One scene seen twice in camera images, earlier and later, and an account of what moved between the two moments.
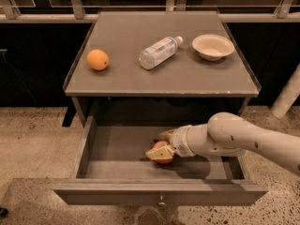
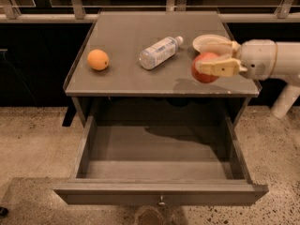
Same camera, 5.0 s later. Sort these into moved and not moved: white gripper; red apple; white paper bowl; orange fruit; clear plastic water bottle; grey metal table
Moved: white gripper; red apple
Not moved: grey metal table; orange fruit; clear plastic water bottle; white paper bowl
